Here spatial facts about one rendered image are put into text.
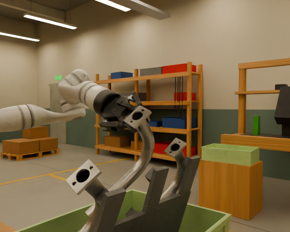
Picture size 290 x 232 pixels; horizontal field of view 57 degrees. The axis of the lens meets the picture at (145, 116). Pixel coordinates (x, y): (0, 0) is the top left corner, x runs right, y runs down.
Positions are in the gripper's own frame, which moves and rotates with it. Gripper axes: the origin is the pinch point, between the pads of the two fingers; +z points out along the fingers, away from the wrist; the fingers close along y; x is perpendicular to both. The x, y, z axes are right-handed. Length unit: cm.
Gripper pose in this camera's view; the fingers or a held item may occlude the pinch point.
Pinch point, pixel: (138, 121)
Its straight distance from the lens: 64.3
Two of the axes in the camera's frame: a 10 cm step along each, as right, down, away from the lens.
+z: 6.7, 3.6, -6.5
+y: 6.7, -6.7, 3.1
